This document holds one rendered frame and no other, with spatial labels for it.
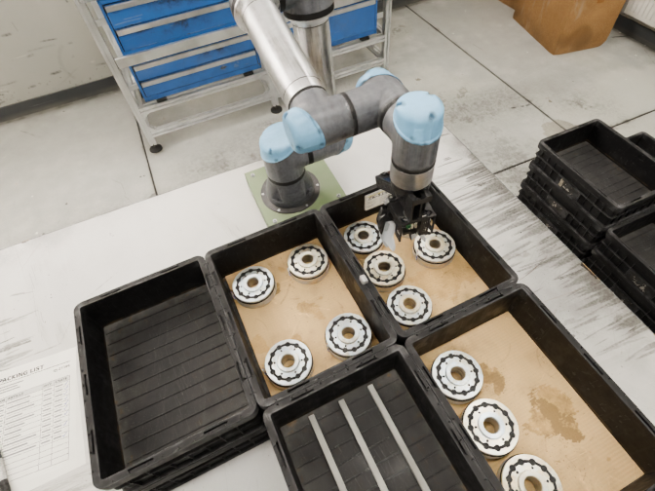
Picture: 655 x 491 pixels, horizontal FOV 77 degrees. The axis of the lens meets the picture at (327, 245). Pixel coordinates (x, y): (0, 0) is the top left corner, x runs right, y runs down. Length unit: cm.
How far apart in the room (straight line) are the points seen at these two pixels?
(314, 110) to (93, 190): 228
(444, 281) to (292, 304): 37
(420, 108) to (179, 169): 220
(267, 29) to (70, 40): 276
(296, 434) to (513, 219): 89
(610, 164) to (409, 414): 144
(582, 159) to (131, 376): 178
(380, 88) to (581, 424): 74
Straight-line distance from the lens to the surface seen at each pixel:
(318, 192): 131
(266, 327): 99
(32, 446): 127
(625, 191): 194
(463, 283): 105
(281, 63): 78
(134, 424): 101
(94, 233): 154
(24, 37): 354
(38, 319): 144
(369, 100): 71
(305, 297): 101
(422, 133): 65
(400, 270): 101
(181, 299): 109
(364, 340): 92
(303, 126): 68
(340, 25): 290
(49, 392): 130
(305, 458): 90
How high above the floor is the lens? 171
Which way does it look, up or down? 54 degrees down
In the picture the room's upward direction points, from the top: 6 degrees counter-clockwise
